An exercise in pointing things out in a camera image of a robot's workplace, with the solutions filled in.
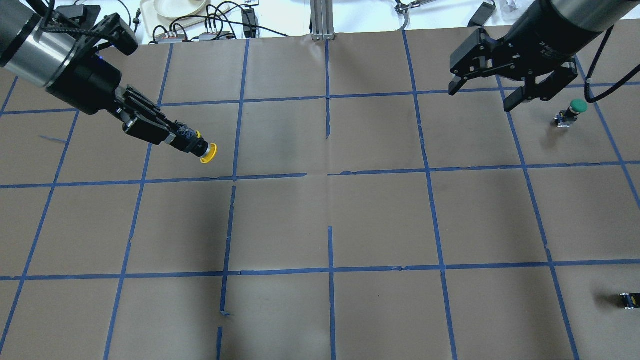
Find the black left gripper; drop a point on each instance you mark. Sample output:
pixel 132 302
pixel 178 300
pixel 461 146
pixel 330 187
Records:
pixel 86 81

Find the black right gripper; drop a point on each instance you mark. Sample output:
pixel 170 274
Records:
pixel 541 46

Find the yellow push button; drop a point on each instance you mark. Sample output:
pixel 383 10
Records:
pixel 192 142

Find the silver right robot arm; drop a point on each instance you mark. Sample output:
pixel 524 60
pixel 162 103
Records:
pixel 597 16

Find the green push button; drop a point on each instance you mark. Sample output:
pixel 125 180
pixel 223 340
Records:
pixel 567 117

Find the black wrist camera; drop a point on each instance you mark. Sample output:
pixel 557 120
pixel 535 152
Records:
pixel 112 29

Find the aluminium frame post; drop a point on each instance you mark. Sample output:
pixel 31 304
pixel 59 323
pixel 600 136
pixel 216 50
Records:
pixel 322 20

